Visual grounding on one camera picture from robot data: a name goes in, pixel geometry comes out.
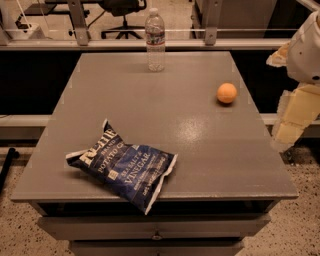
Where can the clear plastic water bottle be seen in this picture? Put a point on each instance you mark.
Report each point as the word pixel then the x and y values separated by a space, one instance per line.
pixel 155 40

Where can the lower grey table drawer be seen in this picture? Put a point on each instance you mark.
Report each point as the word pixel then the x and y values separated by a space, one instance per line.
pixel 156 248

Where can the blue potato chip bag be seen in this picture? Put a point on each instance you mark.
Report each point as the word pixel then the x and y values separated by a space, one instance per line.
pixel 133 172

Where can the grey table drawer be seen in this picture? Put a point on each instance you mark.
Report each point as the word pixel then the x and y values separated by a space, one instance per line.
pixel 156 248
pixel 153 227

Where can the orange fruit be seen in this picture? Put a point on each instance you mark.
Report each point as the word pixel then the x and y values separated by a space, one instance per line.
pixel 226 93

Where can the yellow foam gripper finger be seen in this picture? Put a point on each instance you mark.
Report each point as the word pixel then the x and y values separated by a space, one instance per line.
pixel 279 57
pixel 296 111

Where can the black pole on floor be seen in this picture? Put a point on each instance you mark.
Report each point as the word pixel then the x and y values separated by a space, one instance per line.
pixel 12 153

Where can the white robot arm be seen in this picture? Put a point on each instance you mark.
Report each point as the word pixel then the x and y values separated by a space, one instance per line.
pixel 303 56

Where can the black office chair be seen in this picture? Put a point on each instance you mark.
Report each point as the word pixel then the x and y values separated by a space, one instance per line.
pixel 121 8

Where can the grey metal frame rail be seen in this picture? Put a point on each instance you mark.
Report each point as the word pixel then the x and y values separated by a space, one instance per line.
pixel 140 45

